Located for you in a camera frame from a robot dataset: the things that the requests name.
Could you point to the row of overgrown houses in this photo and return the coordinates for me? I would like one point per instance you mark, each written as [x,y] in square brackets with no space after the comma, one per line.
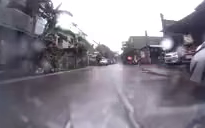
[68,50]

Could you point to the wet grey asphalt road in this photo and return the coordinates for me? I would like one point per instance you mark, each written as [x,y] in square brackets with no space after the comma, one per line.
[93,96]

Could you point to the trees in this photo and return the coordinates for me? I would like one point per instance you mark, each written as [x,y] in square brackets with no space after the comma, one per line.
[105,51]

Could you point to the white car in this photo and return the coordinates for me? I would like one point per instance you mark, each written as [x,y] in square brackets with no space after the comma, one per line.
[103,61]

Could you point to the dark-roofed building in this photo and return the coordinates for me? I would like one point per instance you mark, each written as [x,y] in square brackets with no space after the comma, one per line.
[190,25]

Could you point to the grey vehicle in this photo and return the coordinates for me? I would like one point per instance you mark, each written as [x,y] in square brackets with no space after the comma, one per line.
[203,63]

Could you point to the pole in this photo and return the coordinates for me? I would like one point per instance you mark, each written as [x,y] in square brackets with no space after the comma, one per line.
[146,38]

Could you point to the brown shed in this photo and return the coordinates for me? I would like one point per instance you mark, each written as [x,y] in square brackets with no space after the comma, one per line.
[152,53]

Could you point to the palm tree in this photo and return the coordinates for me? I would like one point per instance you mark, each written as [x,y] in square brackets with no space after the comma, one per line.
[51,15]

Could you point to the silver car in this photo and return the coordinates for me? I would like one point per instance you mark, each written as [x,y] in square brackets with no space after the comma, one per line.
[172,57]

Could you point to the grey building with wall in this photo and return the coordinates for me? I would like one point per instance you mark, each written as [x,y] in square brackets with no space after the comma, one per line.
[10,40]

